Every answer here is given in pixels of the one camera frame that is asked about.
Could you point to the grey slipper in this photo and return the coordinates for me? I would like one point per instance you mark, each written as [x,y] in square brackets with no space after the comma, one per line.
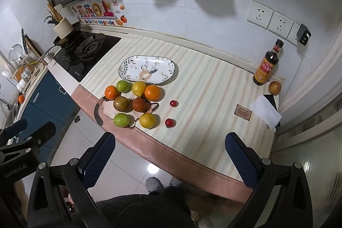
[154,184]

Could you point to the small orange tangerine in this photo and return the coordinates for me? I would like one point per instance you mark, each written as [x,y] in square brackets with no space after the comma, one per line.
[111,92]

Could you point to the green round fruit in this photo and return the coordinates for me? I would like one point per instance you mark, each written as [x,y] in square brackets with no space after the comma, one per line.
[121,120]
[123,86]

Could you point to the red cherry tomato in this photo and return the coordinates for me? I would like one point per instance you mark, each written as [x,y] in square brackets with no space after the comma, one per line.
[173,103]
[169,122]

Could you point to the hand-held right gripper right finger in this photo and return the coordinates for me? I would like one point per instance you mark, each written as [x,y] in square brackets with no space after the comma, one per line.
[240,161]

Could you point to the yellow lemon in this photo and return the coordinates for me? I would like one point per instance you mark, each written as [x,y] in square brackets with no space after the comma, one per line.
[139,88]
[147,120]

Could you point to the floral oval ceramic plate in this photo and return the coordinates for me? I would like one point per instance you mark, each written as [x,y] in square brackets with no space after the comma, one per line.
[149,67]

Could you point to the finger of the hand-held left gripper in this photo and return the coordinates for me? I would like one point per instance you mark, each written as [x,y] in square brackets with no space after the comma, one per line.
[16,127]
[40,131]

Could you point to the cat shaped mat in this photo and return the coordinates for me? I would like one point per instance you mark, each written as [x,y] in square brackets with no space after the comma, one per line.
[108,110]

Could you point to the colourful wall sticker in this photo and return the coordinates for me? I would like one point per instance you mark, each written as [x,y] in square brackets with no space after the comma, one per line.
[93,11]

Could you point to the dark wok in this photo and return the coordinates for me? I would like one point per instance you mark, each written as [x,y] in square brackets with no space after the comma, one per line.
[64,39]

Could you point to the dish rack with dishes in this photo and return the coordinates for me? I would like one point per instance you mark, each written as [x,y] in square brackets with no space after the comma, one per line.
[18,67]

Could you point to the small brown label plate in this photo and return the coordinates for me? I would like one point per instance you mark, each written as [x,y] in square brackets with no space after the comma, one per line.
[242,112]

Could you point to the black gas stove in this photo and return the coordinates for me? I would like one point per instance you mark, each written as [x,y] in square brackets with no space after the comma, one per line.
[77,67]

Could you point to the cream ribbed utensil holder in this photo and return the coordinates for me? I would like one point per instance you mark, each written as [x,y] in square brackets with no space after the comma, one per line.
[62,28]

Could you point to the blue kitchen cabinet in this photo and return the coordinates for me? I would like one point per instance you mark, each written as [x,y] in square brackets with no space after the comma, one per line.
[45,99]

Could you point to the dark vinegar bottle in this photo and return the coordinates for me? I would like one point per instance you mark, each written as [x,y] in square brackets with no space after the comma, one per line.
[267,65]

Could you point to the brown green passion fruit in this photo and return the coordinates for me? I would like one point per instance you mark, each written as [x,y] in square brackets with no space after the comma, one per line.
[120,103]

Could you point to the white tissue paper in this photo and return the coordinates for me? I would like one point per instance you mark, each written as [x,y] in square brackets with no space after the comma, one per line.
[264,113]

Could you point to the person's dark fleece clothing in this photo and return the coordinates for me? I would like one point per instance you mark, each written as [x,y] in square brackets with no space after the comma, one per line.
[144,209]

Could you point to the small orange fruit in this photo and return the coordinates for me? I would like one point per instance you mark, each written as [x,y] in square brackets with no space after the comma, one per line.
[21,98]

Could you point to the red brown round fruit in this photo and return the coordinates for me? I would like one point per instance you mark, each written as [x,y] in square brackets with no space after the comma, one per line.
[140,104]

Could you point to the large orange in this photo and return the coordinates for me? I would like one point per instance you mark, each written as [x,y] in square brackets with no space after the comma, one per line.
[152,92]

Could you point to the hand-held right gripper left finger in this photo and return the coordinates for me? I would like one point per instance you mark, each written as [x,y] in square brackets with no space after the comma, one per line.
[98,158]

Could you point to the white wall socket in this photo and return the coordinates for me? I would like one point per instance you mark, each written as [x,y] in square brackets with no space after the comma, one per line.
[259,14]
[280,23]
[291,33]

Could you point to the black plug charger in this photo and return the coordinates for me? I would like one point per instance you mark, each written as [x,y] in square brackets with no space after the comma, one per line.
[304,35]

